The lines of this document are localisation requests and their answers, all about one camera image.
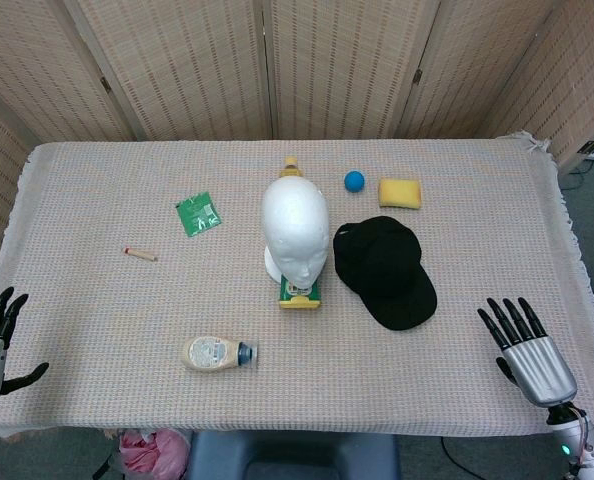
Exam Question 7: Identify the black baseball cap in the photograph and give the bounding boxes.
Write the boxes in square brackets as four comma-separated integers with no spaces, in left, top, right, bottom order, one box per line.
[332,215,439,333]

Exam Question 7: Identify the green foil sachet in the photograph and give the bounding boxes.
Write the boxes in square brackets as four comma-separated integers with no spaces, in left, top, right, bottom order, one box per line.
[175,190,224,239]

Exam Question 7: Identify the yellow sponge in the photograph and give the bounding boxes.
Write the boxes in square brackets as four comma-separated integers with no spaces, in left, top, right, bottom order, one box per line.
[378,178,424,210]

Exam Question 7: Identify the black floor cable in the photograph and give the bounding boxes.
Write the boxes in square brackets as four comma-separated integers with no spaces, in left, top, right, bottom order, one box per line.
[439,436,478,469]

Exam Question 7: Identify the green container with yellow lid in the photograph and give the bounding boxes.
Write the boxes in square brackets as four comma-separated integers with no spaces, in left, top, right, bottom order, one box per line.
[277,276,325,312]

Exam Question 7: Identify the bamboo folding screen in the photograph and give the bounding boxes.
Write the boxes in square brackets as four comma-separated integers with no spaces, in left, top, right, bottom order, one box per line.
[0,0,594,261]

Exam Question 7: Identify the small tan stick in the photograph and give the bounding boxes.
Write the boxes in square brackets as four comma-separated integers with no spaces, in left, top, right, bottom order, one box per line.
[122,245,158,264]

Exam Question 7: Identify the white foam mannequin head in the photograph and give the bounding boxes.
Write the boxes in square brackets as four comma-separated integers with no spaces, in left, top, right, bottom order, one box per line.
[261,176,330,291]

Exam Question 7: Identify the yellow capped bottle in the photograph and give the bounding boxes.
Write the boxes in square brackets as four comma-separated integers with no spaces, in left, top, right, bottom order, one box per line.
[278,155,304,181]

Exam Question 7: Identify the pink plastic bag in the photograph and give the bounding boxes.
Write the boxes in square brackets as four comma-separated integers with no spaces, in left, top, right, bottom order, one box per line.
[118,428,192,477]

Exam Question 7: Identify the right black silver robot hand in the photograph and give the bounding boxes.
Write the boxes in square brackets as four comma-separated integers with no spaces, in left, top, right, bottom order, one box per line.
[477,296,579,408]

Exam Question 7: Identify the woven checked tablecloth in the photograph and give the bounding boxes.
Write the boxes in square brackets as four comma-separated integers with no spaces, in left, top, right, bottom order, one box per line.
[0,130,594,442]

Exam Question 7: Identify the mayonnaise squeeze bottle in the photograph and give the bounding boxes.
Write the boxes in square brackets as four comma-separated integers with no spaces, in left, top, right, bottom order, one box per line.
[183,335,260,373]

